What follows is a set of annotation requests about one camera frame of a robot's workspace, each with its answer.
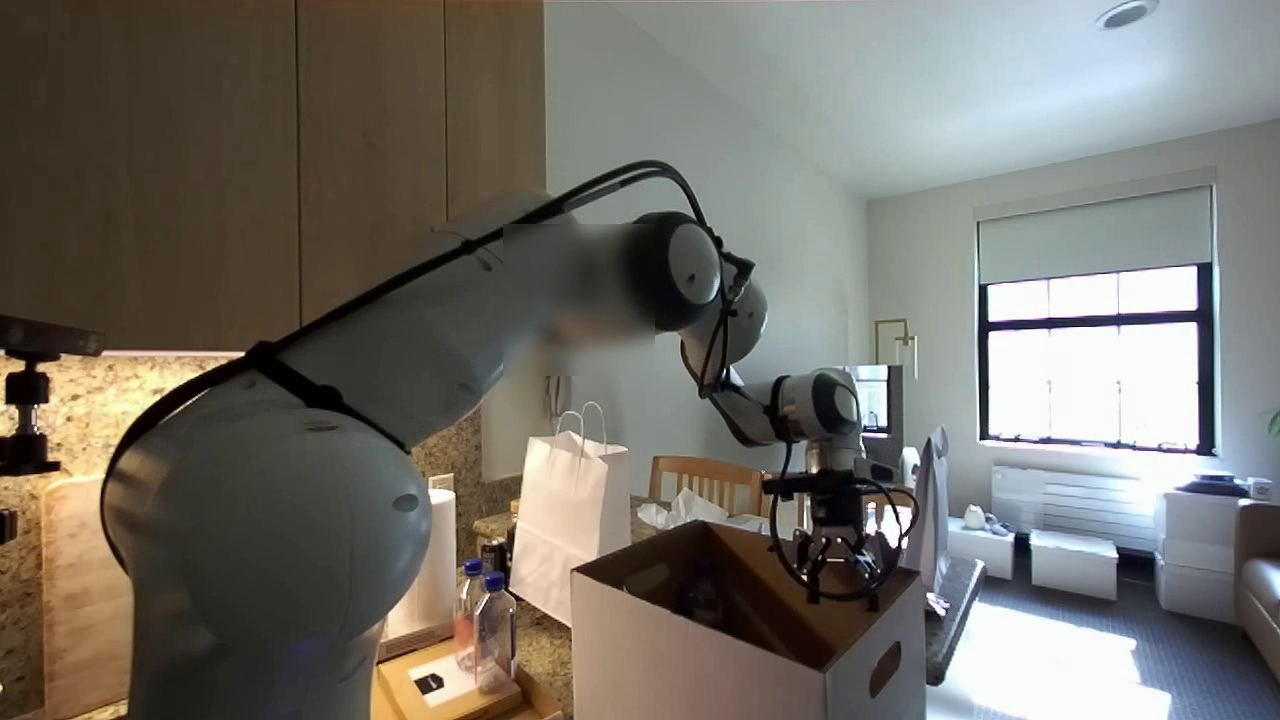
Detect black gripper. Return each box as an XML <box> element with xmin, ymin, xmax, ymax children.
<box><xmin>797</xmin><ymin>493</ymin><xmax>897</xmax><ymax>616</ymax></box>

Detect small white floor box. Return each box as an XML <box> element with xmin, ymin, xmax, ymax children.
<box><xmin>949</xmin><ymin>499</ymin><xmax>1021</xmax><ymax>579</ymax></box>

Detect white cardboard storage box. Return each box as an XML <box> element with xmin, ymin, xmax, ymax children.
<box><xmin>567</xmin><ymin>515</ymin><xmax>933</xmax><ymax>720</ymax></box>

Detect wide white floor box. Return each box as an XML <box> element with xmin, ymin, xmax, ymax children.
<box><xmin>1029</xmin><ymin>525</ymin><xmax>1120</xmax><ymax>603</ymax></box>

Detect white printed shopping bag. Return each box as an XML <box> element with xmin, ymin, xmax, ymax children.
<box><xmin>904</xmin><ymin>424</ymin><xmax>957</xmax><ymax>596</ymax></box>

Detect grey dining table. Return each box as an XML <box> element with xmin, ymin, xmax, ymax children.
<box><xmin>918</xmin><ymin>551</ymin><xmax>990</xmax><ymax>692</ymax></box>

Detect white plastic bag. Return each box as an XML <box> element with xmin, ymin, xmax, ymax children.
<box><xmin>635</xmin><ymin>480</ymin><xmax>772</xmax><ymax>534</ymax></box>

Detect flat screen television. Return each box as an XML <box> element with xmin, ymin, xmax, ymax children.
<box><xmin>850</xmin><ymin>355</ymin><xmax>910</xmax><ymax>451</ymax></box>

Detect white radiator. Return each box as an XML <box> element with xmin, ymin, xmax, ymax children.
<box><xmin>987</xmin><ymin>456</ymin><xmax>1174</xmax><ymax>551</ymax></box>

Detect black framed window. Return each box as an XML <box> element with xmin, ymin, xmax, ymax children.
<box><xmin>977</xmin><ymin>259</ymin><xmax>1221</xmax><ymax>456</ymax></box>

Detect dark jar cork lid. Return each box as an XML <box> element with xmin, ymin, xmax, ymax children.
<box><xmin>468</xmin><ymin>512</ymin><xmax>520</xmax><ymax>583</ymax></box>

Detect white drawer cabinet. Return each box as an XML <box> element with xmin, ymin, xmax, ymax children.
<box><xmin>1155</xmin><ymin>483</ymin><xmax>1251</xmax><ymax>628</ymax></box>

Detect white printed paper sheet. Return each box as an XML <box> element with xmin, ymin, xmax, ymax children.
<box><xmin>394</xmin><ymin>651</ymin><xmax>515</xmax><ymax>710</ymax></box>

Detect white paper roll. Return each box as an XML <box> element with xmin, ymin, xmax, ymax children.
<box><xmin>385</xmin><ymin>471</ymin><xmax>465</xmax><ymax>642</ymax></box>

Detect white roller blind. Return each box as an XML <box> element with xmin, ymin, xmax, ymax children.
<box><xmin>970</xmin><ymin>178</ymin><xmax>1221</xmax><ymax>287</ymax></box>

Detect grey sofa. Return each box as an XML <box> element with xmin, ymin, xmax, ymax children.
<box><xmin>1235</xmin><ymin>495</ymin><xmax>1280</xmax><ymax>685</ymax></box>

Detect flat tan cardboard tray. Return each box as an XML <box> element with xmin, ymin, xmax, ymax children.
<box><xmin>372</xmin><ymin>637</ymin><xmax>535</xmax><ymax>720</ymax></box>

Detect round ceiling smoke detector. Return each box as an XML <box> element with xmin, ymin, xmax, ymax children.
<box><xmin>1095</xmin><ymin>0</ymin><xmax>1155</xmax><ymax>30</ymax></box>

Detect white paper handle bag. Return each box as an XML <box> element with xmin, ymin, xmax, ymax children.
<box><xmin>506</xmin><ymin>395</ymin><xmax>635</xmax><ymax>632</ymax></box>

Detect white wall intercom phone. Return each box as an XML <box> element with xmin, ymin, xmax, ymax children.
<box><xmin>535</xmin><ymin>348</ymin><xmax>578</xmax><ymax>414</ymax></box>

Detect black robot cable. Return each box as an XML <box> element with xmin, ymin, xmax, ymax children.
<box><xmin>94</xmin><ymin>155</ymin><xmax>923</xmax><ymax>603</ymax></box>

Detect wooden wall cabinet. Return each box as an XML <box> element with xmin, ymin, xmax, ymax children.
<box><xmin>0</xmin><ymin>0</ymin><xmax>553</xmax><ymax>355</ymax></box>

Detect black camera tripod mount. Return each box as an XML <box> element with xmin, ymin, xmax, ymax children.
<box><xmin>0</xmin><ymin>311</ymin><xmax>105</xmax><ymax>477</ymax></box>

